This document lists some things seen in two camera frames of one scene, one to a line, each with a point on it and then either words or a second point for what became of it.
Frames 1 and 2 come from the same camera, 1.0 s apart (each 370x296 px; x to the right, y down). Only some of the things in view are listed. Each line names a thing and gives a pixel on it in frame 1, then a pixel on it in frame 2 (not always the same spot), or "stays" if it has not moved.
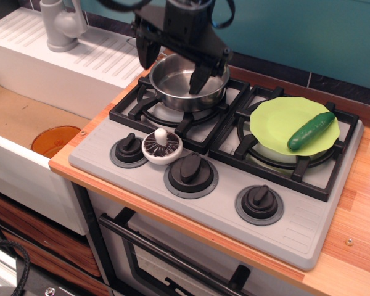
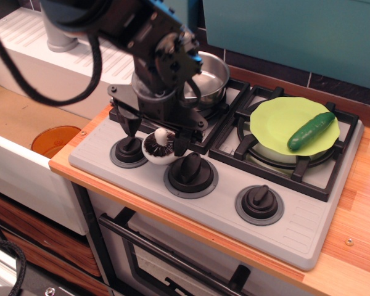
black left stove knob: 127,153 stays
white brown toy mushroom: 161,147 stays
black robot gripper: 184,28 to 155,97
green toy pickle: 309,130 stays
